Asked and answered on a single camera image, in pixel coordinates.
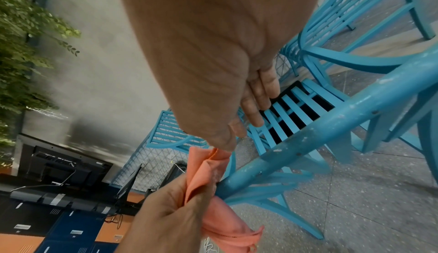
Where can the person's right hand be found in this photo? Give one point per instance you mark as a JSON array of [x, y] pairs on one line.
[[212, 52]]

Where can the person's left hand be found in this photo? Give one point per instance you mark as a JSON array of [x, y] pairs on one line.
[[161, 219]]

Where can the orange cleaning cloth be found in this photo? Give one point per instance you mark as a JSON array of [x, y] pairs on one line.
[[222, 222]]

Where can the blue metal slatted chair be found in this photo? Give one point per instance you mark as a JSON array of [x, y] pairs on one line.
[[342, 114], [415, 3], [171, 135], [342, 60]]

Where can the black computer monitor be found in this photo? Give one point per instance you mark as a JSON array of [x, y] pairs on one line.
[[61, 162], [128, 187]]

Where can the dark desk with orange panels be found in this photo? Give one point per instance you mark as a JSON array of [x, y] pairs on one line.
[[78, 227]]

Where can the green leafy plant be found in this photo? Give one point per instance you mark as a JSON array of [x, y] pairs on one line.
[[24, 57]]

